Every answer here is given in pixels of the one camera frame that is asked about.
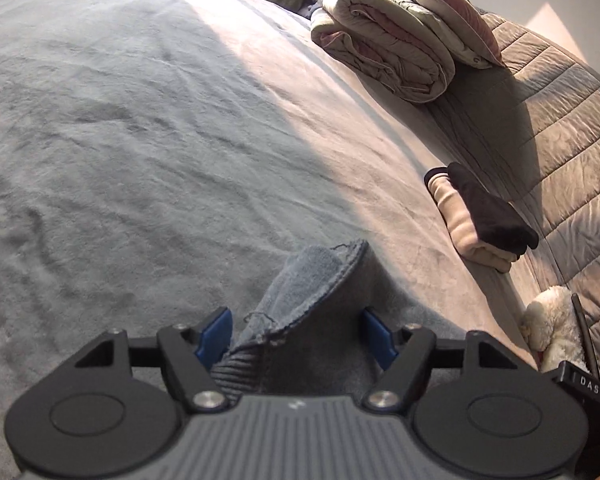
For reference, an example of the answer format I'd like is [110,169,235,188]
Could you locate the black rod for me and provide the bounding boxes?
[571,293,600,384]

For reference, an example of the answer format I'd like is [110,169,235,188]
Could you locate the folded cream garment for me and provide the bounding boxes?
[424,169,521,273]

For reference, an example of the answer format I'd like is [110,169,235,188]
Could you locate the grey knit patterned sweater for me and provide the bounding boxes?
[210,239,433,397]

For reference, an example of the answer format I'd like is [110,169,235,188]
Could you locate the folded black garment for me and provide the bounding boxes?
[446,162,540,256]

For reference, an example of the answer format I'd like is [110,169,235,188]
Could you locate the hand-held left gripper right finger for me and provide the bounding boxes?
[363,308,539,414]

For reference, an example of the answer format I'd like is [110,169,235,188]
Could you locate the white plush toy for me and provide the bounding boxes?
[520,286,588,373]

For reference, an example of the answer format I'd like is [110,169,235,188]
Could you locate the grey quilted headboard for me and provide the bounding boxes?
[427,2,600,391]

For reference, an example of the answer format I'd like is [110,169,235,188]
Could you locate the bed with grey sheet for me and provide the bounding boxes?
[0,0,546,480]

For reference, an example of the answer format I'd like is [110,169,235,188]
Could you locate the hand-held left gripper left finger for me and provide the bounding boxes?
[74,306,233,415]

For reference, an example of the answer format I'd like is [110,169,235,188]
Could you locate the folded beige pink quilt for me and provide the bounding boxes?
[310,0,456,104]

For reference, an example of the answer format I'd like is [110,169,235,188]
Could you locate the pink and grey pillow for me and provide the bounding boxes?
[373,0,505,70]

